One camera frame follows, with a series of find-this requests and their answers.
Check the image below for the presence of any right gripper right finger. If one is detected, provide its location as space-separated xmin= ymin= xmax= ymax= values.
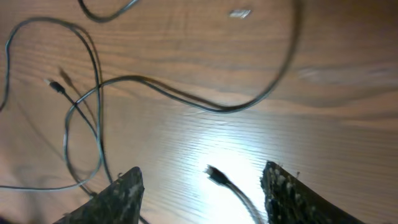
xmin=261 ymin=161 xmax=364 ymax=224

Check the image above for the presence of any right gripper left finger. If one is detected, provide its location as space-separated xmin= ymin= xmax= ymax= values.
xmin=55 ymin=167 xmax=144 ymax=224

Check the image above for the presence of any thin black USB cable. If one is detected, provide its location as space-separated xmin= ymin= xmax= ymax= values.
xmin=43 ymin=77 xmax=268 ymax=224

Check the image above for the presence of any thick black USB cable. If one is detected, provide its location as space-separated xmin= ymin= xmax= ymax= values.
xmin=0 ymin=0 xmax=302 ymax=192

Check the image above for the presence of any small metal screw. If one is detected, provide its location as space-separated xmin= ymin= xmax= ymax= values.
xmin=228 ymin=9 xmax=252 ymax=19

